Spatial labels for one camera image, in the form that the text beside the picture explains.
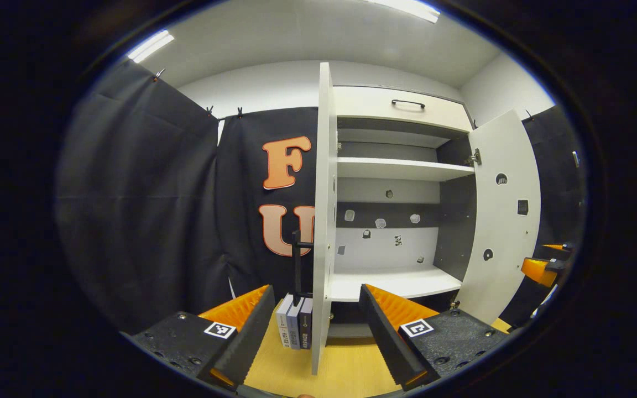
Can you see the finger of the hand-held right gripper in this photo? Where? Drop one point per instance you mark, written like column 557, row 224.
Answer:
column 534, row 271
column 555, row 247

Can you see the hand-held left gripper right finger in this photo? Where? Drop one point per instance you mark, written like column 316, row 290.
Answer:
column 387, row 337

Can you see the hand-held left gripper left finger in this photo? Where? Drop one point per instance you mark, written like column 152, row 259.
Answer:
column 249, row 342

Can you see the cabinet door with camera sticker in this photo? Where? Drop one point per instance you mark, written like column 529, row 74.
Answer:
column 324, row 193

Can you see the beige double-door shoe cabinet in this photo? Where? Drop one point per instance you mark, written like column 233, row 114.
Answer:
column 396, row 168

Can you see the white book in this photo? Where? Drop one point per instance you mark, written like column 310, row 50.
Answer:
column 283, row 326

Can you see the grey-blue book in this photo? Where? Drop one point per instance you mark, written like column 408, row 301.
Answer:
column 294, row 329

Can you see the navy book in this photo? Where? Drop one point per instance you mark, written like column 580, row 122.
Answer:
column 306, row 326

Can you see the black backdrop cloth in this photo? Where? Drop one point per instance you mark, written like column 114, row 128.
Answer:
column 141, row 193

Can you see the long ceiling light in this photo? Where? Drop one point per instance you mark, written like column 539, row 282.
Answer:
column 150, row 46
column 407, row 9

